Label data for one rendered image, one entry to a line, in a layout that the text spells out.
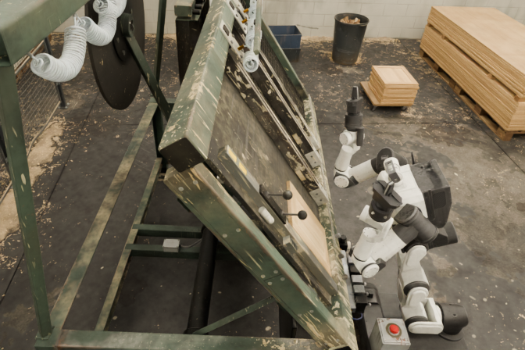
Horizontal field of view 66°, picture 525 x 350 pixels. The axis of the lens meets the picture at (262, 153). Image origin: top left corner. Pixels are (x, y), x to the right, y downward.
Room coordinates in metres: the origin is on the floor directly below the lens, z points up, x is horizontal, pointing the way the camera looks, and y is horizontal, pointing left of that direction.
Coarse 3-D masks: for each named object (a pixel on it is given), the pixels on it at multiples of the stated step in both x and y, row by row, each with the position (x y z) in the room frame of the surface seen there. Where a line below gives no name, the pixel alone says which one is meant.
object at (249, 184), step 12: (228, 156) 1.14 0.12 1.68; (228, 168) 1.14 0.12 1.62; (240, 168) 1.15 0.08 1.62; (240, 180) 1.14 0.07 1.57; (252, 180) 1.17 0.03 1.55; (252, 192) 1.14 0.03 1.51; (264, 204) 1.14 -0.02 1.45; (276, 216) 1.14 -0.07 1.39; (276, 228) 1.15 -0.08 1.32; (288, 228) 1.16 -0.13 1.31; (300, 240) 1.18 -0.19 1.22; (300, 252) 1.15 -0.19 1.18; (312, 264) 1.15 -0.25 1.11; (324, 276) 1.15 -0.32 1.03; (336, 288) 1.17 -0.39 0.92
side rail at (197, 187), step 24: (192, 168) 0.89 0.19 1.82; (192, 192) 0.89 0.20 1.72; (216, 192) 0.90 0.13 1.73; (216, 216) 0.89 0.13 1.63; (240, 216) 0.91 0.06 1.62; (240, 240) 0.90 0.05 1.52; (264, 240) 0.93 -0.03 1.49; (264, 264) 0.90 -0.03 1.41; (288, 264) 0.95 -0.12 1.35; (288, 288) 0.90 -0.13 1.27; (312, 312) 0.90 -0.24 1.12; (312, 336) 0.90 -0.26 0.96; (336, 336) 0.91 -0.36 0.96
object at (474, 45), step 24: (432, 24) 6.20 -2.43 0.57; (456, 24) 5.60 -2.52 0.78; (480, 24) 5.67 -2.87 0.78; (504, 24) 5.75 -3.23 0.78; (432, 48) 5.99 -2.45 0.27; (456, 48) 5.45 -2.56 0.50; (480, 48) 4.93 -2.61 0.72; (504, 48) 4.82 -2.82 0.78; (456, 72) 5.22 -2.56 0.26; (480, 72) 4.75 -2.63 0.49; (504, 72) 4.38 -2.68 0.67; (480, 96) 4.58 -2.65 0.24; (504, 96) 4.22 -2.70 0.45; (504, 120) 4.06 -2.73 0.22
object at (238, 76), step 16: (224, 32) 1.73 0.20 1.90; (240, 48) 1.76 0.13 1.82; (240, 64) 1.78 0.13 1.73; (240, 80) 1.74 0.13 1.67; (256, 96) 1.74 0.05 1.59; (256, 112) 1.74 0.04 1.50; (272, 112) 1.78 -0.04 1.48; (272, 128) 1.74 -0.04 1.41; (288, 144) 1.75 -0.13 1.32; (288, 160) 1.75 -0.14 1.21; (304, 160) 1.80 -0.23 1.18; (304, 176) 1.75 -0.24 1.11; (320, 192) 1.75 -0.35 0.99
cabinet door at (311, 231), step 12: (288, 204) 1.40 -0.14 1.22; (300, 204) 1.49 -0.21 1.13; (288, 216) 1.32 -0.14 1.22; (312, 216) 1.53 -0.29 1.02; (300, 228) 1.30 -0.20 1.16; (312, 228) 1.44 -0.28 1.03; (312, 240) 1.35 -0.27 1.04; (324, 240) 1.47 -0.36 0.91; (312, 252) 1.25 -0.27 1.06; (324, 252) 1.37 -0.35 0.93; (324, 264) 1.28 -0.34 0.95
